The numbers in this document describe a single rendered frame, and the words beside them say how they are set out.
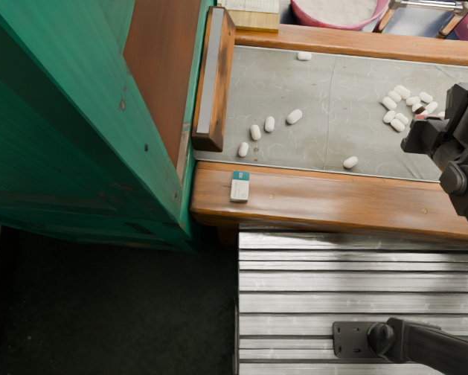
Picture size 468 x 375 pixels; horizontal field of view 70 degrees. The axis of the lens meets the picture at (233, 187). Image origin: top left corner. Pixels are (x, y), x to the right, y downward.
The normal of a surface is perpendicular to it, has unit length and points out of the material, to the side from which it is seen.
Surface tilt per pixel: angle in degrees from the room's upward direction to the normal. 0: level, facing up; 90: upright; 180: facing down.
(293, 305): 0
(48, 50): 90
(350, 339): 0
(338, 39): 0
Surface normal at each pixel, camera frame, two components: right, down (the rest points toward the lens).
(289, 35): 0.02, -0.26
